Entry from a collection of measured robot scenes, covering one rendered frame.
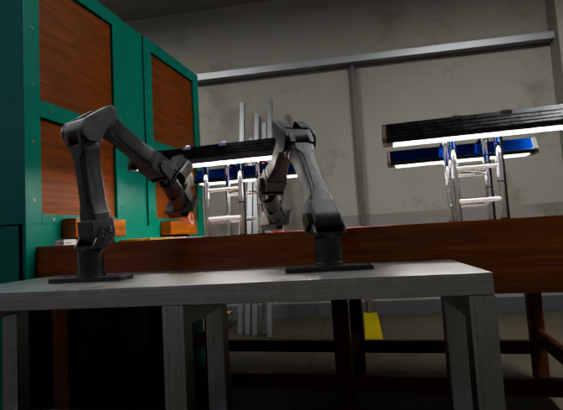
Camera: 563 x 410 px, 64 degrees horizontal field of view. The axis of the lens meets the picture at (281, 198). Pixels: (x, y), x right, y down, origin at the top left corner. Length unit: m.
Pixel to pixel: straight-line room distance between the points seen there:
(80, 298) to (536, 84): 4.20
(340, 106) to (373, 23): 0.83
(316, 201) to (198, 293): 0.35
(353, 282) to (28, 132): 1.23
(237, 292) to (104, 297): 0.28
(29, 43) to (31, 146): 0.35
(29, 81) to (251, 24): 3.24
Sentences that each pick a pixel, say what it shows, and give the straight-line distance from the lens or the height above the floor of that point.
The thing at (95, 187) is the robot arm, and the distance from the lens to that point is 1.23.
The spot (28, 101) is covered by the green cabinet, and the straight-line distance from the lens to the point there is 1.76.
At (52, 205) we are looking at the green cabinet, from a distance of 1.78.
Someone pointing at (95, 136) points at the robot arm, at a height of 1.03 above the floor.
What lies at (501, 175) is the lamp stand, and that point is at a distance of 1.75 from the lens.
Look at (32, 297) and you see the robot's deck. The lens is 1.09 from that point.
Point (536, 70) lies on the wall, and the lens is 4.68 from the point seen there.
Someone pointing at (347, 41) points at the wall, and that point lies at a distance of 4.55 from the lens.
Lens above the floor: 0.76
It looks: 5 degrees up
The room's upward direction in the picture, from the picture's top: 3 degrees counter-clockwise
